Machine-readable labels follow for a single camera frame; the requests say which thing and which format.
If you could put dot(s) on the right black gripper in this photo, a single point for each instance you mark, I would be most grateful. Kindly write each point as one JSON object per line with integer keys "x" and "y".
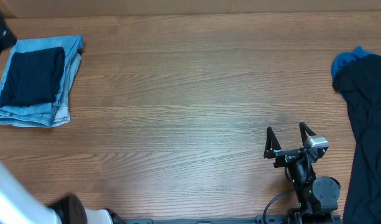
{"x": 288, "y": 153}

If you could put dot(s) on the dark navy t-shirt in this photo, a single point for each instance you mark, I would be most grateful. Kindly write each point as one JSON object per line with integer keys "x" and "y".
{"x": 33, "y": 77}

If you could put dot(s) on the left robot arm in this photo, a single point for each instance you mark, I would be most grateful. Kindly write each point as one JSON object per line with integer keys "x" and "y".
{"x": 19, "y": 206}

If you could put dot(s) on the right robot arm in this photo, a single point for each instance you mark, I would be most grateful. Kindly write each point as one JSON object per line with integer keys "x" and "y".
{"x": 317, "y": 196}

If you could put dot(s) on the blue garment under pile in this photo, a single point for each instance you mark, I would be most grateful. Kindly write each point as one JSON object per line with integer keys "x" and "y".
{"x": 345, "y": 58}

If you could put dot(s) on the folded light blue jeans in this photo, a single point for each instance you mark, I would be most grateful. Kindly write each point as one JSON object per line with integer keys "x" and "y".
{"x": 46, "y": 115}

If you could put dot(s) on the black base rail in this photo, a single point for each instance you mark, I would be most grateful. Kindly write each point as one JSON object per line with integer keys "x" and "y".
{"x": 209, "y": 221}

